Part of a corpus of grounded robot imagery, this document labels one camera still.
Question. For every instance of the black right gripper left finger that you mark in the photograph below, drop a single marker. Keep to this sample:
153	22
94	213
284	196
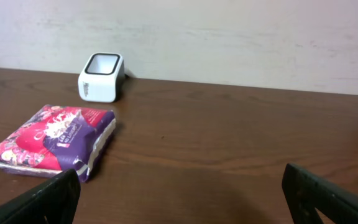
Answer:
54	201

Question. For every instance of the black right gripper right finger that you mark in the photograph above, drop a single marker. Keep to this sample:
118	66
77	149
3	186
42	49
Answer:
307	195

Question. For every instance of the red purple pad pack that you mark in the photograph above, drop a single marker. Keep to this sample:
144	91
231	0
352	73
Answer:
56	139

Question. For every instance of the white barcode scanner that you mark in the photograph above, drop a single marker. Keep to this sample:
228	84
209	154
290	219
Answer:
102	78

